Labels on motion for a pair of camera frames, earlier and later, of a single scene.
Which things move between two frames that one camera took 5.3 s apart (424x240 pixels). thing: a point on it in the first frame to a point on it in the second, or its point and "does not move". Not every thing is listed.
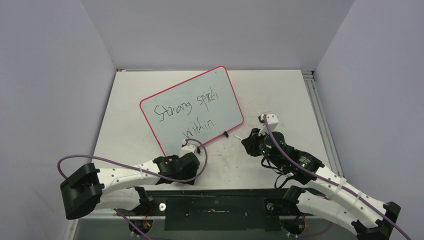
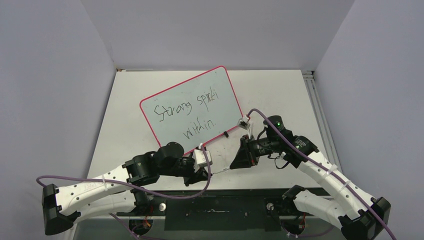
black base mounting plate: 216,209 does not move
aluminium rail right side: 309,77 does not move
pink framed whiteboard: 199,108 does not move
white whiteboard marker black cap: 238,137 to 223,170
